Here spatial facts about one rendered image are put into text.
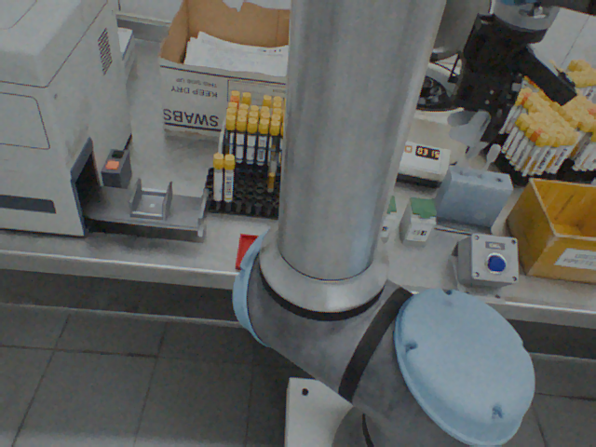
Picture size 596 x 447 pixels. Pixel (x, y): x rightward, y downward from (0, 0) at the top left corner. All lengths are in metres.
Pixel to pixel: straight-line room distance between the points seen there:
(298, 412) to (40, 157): 0.45
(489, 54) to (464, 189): 0.23
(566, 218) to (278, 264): 0.70
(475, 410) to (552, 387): 1.57
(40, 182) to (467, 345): 0.58
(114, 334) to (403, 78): 1.56
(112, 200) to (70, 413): 0.95
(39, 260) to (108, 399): 0.89
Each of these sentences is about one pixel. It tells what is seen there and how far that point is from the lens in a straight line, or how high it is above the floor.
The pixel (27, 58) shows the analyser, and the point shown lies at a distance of 0.66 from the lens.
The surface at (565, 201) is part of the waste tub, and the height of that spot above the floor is 0.94.
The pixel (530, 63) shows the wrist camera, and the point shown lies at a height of 1.18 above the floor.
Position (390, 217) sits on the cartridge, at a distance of 0.82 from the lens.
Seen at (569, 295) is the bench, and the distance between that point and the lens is 0.93.
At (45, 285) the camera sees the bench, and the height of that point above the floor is 0.27.
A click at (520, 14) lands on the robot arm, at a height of 1.25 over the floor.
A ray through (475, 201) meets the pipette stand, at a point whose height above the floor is 0.94.
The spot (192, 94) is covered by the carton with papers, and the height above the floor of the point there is 0.96.
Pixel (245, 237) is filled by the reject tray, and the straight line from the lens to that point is 0.81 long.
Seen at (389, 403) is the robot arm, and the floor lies 1.09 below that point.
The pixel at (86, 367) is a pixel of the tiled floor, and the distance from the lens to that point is 1.73.
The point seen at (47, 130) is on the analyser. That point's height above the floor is 1.07.
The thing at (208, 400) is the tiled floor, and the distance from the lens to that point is 1.63.
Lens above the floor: 1.48
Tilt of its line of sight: 44 degrees down
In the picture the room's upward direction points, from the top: 11 degrees clockwise
